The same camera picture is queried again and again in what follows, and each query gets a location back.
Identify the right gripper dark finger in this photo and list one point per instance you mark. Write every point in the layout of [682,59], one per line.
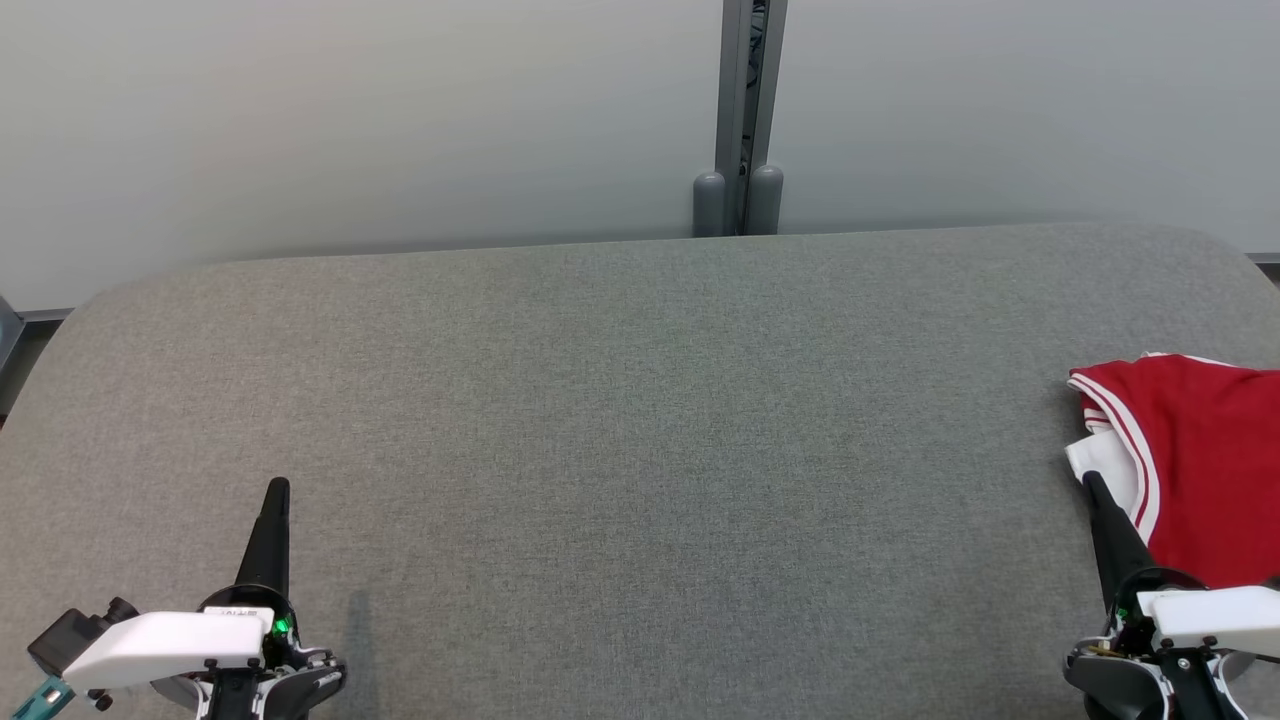
[1115,545]

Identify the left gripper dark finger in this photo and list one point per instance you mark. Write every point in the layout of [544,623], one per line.
[268,545]

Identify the teal left camera connector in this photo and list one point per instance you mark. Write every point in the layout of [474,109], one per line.
[40,698]

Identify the red number jersey white sleeves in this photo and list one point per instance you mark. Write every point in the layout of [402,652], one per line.
[1210,460]

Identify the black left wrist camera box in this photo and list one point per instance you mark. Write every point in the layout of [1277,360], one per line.
[70,635]

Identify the grey partition post round feet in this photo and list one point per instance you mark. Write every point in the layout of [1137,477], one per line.
[745,110]

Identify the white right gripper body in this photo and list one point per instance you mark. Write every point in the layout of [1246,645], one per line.
[1200,620]

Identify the grey fabric sofa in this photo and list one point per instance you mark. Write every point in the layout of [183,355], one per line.
[640,450]

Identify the grey slanted partition leg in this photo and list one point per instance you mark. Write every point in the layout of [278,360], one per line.
[8,335]

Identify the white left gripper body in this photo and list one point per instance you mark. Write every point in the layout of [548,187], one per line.
[180,645]

